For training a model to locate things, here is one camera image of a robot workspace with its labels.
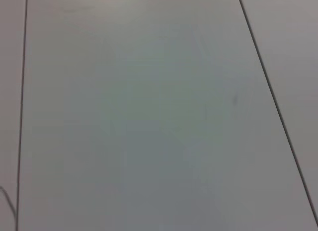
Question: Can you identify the thin grey cable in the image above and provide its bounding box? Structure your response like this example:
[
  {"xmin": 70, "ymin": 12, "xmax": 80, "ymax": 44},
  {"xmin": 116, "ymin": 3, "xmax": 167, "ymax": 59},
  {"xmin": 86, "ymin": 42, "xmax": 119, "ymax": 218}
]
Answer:
[{"xmin": 0, "ymin": 185, "xmax": 18, "ymax": 218}]

